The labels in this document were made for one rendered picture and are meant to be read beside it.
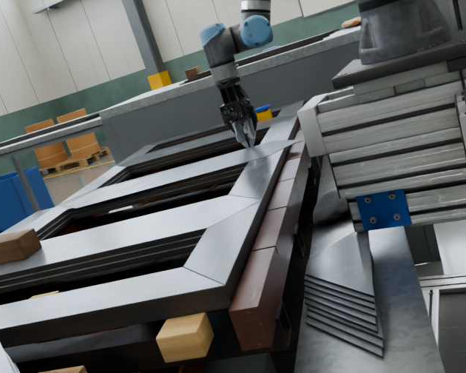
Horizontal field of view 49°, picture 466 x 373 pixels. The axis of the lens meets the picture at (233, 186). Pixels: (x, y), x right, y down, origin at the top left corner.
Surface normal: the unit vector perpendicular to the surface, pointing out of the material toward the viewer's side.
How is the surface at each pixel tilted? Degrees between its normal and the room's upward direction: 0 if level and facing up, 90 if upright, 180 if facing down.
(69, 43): 90
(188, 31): 90
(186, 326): 0
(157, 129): 90
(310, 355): 0
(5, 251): 90
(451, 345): 0
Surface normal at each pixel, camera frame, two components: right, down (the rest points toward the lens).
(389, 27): -0.54, 0.07
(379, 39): -0.73, 0.09
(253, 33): 0.05, 0.24
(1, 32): 0.88, -0.18
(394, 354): -0.30, -0.92
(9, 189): -0.37, 0.35
